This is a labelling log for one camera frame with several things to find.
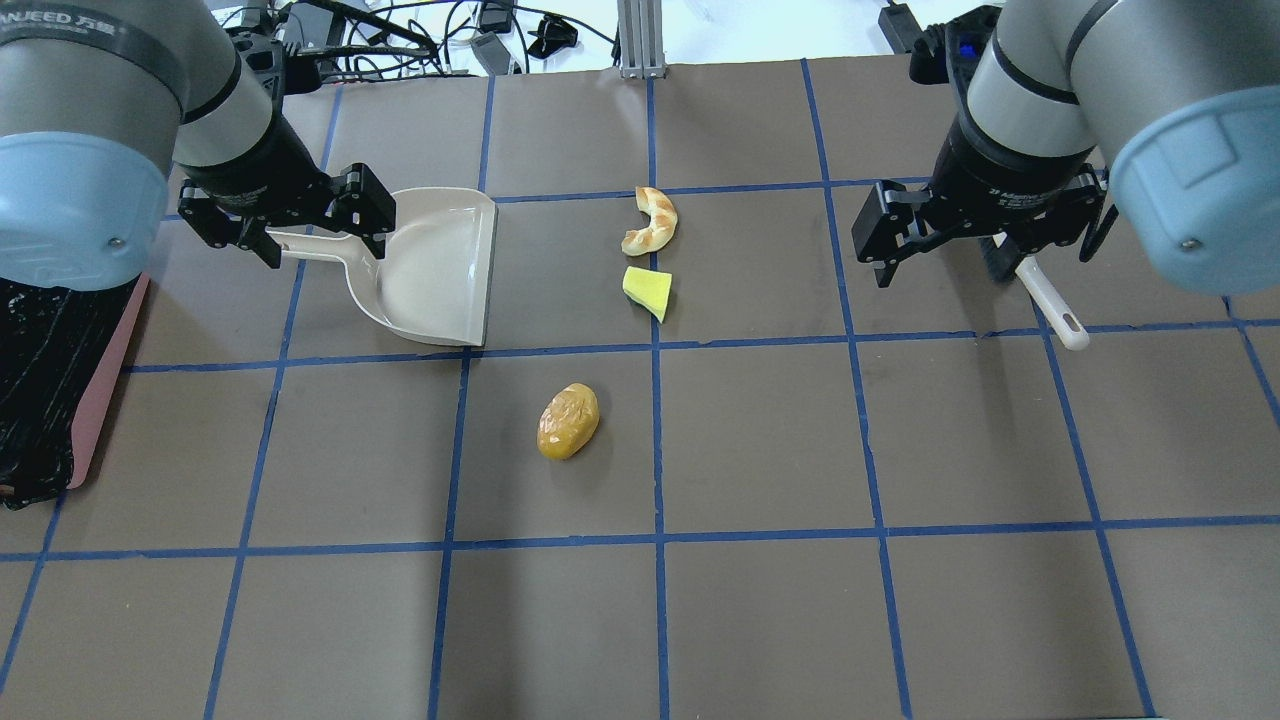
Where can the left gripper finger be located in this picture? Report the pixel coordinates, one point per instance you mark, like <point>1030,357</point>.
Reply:
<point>362,206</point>
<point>218,229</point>

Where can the bin with black bag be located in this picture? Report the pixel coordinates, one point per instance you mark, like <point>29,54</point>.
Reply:
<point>62,352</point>

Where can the aluminium frame post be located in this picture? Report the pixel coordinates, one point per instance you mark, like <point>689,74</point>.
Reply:
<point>641,53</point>

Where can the white hand brush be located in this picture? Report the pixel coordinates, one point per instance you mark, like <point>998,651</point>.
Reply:
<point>1045,295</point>

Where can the golden brown bread roll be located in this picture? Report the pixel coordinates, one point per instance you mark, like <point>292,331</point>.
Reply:
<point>568,422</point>

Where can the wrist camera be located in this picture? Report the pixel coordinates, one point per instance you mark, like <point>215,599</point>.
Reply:
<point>949,53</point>
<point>279,66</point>

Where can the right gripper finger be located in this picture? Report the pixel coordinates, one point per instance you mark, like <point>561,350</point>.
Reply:
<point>891,228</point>
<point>1081,216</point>

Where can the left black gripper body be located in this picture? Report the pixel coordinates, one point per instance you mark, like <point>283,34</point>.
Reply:
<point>257,165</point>

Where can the beige plastic dustpan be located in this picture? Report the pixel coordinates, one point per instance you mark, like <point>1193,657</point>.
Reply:
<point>433,284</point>

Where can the black power adapter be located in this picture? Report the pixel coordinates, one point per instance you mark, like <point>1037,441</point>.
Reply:
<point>901,30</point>

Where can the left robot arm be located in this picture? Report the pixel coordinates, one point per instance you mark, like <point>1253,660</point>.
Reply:
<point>102,100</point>

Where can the yellow sponge wedge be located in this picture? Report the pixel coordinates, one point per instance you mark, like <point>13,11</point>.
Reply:
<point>649,289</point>

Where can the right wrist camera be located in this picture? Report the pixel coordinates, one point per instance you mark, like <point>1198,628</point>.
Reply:
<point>949,53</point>

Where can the curved bread piece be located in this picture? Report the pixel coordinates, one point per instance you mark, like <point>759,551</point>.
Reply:
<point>662,223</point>

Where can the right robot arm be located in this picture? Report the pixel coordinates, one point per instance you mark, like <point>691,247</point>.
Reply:
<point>1070,114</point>

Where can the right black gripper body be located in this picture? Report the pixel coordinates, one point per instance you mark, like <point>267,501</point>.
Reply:
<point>985,170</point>

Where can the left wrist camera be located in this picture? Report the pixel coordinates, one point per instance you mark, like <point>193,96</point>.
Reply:
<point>279,66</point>

